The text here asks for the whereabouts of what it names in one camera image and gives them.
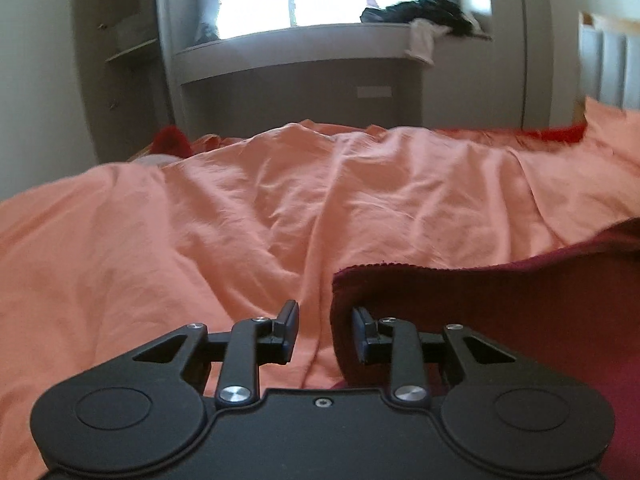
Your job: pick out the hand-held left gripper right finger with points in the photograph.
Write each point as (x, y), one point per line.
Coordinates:
(358, 330)

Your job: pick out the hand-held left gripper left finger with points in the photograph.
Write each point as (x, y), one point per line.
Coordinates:
(289, 322)

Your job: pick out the maroon long-sleeve shirt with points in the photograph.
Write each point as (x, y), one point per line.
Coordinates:
(525, 300)

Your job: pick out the pile of dark clothes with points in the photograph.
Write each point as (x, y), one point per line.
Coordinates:
(435, 12)

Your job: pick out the orange blanket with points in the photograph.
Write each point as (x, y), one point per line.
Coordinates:
(225, 220)

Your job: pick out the red fluffy object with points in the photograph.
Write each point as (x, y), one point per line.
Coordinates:
(170, 141)

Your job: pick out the open grey wardrobe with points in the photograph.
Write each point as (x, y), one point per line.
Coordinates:
(135, 100)

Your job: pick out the red cloth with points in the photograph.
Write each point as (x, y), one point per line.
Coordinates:
(555, 135)

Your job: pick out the grey window seat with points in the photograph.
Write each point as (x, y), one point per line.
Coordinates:
(300, 45)

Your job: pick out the closed grey wardrobe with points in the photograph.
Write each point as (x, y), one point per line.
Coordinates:
(500, 75)

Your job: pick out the white cloth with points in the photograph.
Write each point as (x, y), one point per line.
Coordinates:
(422, 40)

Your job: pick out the dark item on sill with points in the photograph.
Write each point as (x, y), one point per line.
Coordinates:
(206, 32)

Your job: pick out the orange pillow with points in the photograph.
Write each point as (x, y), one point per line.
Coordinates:
(615, 130)

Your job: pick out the grey padded headboard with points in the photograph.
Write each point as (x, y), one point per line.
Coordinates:
(607, 55)

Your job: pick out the white wall outlet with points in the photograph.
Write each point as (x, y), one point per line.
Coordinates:
(374, 92)

